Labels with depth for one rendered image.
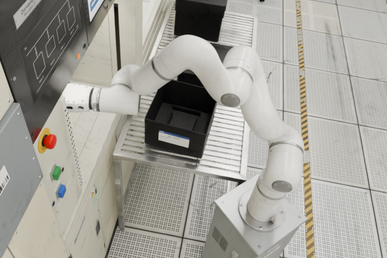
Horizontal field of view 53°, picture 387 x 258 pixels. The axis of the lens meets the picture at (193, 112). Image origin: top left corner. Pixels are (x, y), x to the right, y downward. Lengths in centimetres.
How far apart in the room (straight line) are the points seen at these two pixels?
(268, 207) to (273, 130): 41
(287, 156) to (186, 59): 47
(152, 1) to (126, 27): 86
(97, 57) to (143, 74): 62
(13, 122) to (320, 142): 248
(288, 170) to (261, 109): 23
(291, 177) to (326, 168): 164
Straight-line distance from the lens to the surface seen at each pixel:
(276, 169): 128
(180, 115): 189
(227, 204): 165
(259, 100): 117
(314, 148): 299
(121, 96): 132
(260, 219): 162
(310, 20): 428
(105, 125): 172
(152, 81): 117
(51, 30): 99
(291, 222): 168
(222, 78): 103
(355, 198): 286
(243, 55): 112
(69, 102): 135
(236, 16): 263
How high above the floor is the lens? 217
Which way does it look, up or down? 47 degrees down
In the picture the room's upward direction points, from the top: 9 degrees clockwise
